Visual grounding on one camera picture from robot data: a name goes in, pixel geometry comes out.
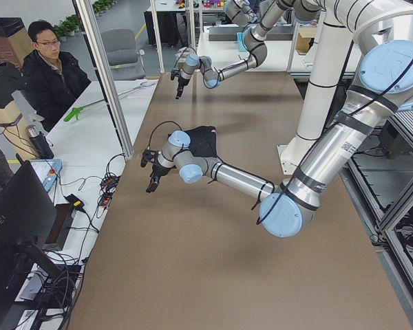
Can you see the black power strip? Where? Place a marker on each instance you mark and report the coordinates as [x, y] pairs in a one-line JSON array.
[[108, 186]]

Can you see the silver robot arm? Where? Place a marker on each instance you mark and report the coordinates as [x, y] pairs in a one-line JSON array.
[[261, 41], [285, 209]]

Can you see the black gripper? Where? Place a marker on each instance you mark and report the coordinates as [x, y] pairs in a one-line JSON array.
[[157, 170], [181, 82]]

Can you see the seated man black jacket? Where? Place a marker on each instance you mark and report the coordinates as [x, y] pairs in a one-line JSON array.
[[53, 79]]

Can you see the black printed t-shirt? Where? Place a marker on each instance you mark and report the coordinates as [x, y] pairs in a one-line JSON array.
[[203, 141]]

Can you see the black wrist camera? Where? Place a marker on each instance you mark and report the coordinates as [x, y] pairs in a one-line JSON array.
[[175, 73], [148, 157]]

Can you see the blue teach pendant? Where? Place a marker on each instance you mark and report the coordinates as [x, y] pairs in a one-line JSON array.
[[48, 171]]

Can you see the green handled grabber tool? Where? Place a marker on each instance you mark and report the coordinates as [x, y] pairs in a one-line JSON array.
[[75, 112]]

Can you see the aluminium frame post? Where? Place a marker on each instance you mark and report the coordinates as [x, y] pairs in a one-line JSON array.
[[89, 27]]

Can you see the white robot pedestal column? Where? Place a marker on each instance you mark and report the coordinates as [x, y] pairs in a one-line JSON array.
[[383, 30]]

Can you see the grey office chair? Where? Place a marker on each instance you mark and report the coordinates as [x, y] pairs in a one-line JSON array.
[[124, 58]]

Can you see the black Huawei monitor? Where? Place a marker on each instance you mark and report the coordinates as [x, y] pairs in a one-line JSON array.
[[27, 215]]

